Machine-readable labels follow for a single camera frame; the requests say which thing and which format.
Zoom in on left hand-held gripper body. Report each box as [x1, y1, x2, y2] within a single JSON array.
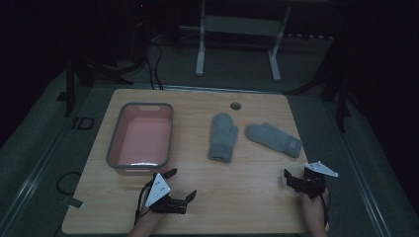
[[144, 173, 188, 215]]

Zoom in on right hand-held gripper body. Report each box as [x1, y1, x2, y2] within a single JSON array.
[[297, 160, 339, 199]]

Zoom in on grey mitten with label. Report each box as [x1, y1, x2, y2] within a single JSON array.
[[244, 122, 303, 159]]

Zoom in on pink basin with grey rim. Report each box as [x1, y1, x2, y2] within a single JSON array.
[[106, 102, 175, 176]]

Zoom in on plain grey mitten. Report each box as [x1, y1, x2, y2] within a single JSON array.
[[208, 113, 240, 164]]

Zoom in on person's right hand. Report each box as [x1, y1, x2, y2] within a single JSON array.
[[300, 188, 331, 237]]

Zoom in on person's left hand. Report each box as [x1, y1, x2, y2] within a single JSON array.
[[126, 209, 166, 237]]

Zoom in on black tripod stand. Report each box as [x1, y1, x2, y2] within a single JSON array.
[[56, 58, 135, 119], [286, 63, 353, 133]]

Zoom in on white metal stand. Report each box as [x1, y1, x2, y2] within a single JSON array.
[[195, 0, 293, 83]]

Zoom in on left hand-held gripper black cable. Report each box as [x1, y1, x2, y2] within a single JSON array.
[[133, 182, 156, 225]]

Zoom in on black floor cable loop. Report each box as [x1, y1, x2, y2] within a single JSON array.
[[55, 170, 82, 196]]

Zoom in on black hanging cables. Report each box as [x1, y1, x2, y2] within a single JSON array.
[[143, 41, 165, 91]]

